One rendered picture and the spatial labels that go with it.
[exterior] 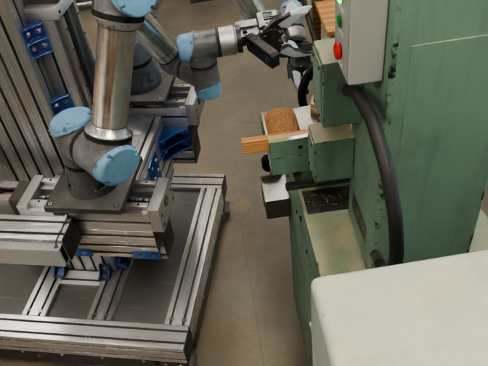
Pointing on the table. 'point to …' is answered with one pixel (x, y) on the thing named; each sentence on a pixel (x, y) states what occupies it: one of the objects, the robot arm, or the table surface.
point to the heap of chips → (281, 120)
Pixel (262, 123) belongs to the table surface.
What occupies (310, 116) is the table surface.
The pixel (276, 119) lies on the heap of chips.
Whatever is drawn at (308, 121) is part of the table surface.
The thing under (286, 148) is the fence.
